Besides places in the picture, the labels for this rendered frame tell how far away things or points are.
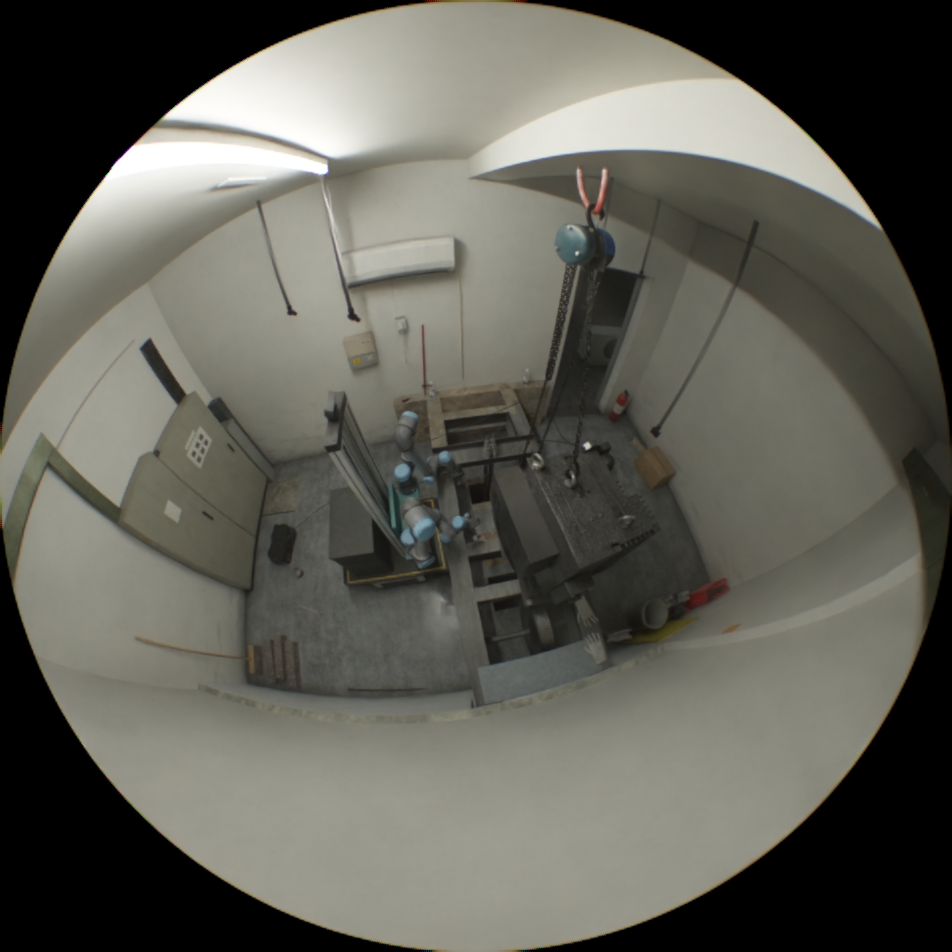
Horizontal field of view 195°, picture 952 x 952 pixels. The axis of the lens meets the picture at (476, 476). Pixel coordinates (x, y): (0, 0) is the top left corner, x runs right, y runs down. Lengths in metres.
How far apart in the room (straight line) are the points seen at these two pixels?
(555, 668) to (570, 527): 1.15
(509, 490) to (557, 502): 0.25
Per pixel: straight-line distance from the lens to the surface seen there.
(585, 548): 1.07
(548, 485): 1.13
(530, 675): 1.94
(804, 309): 2.88
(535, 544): 1.15
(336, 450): 1.18
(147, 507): 2.60
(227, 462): 3.31
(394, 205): 2.34
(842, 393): 2.74
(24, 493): 2.43
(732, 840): 0.67
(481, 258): 2.44
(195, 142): 0.73
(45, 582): 2.53
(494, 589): 1.92
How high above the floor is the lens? 2.55
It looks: 57 degrees down
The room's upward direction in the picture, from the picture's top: straight up
